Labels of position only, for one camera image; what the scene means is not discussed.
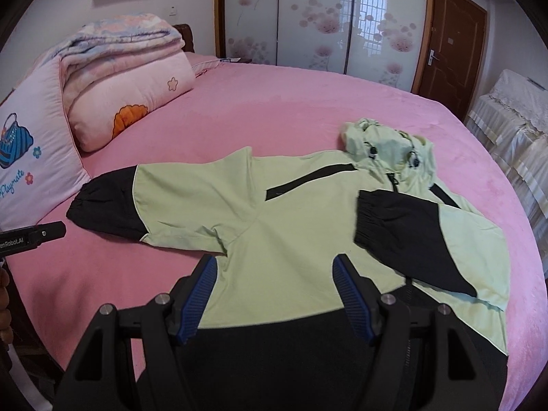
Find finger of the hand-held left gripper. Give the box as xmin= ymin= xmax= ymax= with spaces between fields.
xmin=37 ymin=221 xmax=67 ymax=242

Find wooden headboard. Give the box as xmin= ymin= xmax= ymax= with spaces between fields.
xmin=171 ymin=23 xmax=200 ymax=54

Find folded pink flower quilt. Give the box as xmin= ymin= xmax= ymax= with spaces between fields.
xmin=60 ymin=49 xmax=198 ymax=153

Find folded blue pink blanket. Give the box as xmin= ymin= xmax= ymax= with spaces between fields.
xmin=38 ymin=13 xmax=187 ymax=95

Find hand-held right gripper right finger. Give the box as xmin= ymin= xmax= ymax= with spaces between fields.
xmin=332 ymin=253 xmax=510 ymax=411

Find sliding floral wardrobe doors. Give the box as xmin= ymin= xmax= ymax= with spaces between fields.
xmin=214 ymin=0 xmax=436 ymax=95

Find pink embroidered pillow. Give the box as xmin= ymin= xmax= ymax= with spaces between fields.
xmin=0 ymin=53 xmax=92 ymax=234

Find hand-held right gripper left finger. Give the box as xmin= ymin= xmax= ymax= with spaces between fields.
xmin=51 ymin=254 xmax=219 ymax=411

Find green and black jacket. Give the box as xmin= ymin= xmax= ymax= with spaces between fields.
xmin=66 ymin=117 xmax=511 ymax=411

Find person's left hand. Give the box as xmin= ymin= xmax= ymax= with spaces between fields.
xmin=0 ymin=265 xmax=12 ymax=344

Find brown wooden door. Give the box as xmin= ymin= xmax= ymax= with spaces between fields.
xmin=417 ymin=0 xmax=489 ymax=121

